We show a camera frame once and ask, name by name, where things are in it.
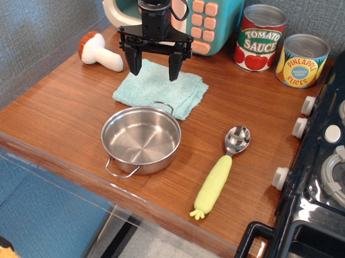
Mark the plush mushroom toy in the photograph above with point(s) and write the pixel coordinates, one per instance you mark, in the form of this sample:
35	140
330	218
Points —
92	50

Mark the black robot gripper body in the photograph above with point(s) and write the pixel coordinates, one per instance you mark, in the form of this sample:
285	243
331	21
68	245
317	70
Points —
156	33

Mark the orange fuzzy object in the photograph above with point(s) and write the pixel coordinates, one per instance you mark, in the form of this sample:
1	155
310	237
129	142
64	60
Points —
8	253

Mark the pineapple slices can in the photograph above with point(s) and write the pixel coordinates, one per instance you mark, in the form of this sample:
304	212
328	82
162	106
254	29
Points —
301	60

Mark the small steel pan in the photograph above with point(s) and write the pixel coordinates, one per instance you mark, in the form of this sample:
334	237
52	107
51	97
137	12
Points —
141	140

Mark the spoon with yellow handle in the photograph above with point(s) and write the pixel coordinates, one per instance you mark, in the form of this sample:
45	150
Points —
236	140

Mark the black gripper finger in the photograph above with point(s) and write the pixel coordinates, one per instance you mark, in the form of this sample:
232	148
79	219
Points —
175	62
134	59

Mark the black toy stove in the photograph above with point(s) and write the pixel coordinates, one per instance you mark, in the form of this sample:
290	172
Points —
310	216

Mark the tomato sauce can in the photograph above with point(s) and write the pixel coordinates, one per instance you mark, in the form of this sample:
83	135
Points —
261	29

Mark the toy microwave teal and cream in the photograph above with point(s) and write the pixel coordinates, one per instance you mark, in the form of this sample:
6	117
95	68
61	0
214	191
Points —
209	22

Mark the light blue folded cloth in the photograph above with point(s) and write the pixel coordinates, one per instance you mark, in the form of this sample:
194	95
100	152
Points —
152	84

